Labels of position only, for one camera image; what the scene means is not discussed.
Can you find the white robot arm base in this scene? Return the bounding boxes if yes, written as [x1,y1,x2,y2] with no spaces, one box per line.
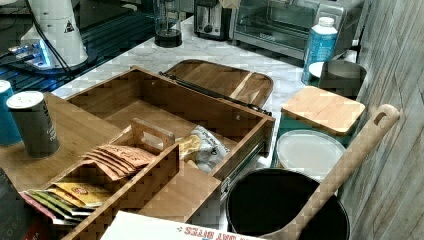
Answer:
[21,0,88,70]

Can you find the grey cylindrical can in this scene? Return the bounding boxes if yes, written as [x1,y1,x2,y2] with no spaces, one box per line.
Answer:
[6,91,60,159]

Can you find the bamboo organizer box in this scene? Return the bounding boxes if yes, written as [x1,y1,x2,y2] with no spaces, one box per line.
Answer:
[1,67,274,240]

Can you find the wooden spatula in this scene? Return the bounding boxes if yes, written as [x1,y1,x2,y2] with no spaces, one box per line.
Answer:
[261,104,400,240]

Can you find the grey metal cup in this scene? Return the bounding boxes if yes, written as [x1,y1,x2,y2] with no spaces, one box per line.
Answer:
[318,60,367,100]

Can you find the white round plastic lid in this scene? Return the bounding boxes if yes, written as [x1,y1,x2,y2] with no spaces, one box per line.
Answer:
[275,130,345,181]

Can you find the yellow green tea packets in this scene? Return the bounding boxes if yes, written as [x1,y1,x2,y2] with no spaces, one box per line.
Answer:
[20,182,112,226]

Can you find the glass blender jar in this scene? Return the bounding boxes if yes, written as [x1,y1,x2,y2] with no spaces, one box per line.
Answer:
[153,0,182,48]

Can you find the teal container bamboo lid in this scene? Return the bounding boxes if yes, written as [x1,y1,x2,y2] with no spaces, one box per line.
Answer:
[277,86,365,148]

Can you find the blue white bottle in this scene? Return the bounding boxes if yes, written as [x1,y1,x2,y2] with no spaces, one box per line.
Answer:
[301,17,338,85]

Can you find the blue cylindrical can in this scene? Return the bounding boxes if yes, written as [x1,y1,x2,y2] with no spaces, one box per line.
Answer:
[0,80,22,146]

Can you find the black cable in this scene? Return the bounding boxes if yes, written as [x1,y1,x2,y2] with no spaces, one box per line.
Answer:
[24,0,76,76]

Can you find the white cardboard box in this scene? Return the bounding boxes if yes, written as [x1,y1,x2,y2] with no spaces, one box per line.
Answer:
[100,211,263,240]

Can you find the brown tea sachets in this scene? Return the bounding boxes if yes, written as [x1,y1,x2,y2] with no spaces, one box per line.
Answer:
[82,144,156,181]

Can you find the black round pot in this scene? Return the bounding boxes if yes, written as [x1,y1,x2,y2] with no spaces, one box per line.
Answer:
[226,168,350,240]

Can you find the silver toaster oven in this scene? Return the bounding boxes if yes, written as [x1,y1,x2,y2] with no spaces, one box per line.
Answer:
[230,0,365,60]

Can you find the dark wooden cutting board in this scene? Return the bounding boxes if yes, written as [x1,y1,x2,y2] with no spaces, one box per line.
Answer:
[166,59,273,107]

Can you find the black silver toaster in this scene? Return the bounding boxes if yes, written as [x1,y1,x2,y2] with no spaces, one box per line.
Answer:
[194,0,231,41]

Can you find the white snack bag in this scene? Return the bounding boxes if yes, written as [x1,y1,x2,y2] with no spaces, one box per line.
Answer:
[177,125,230,173]

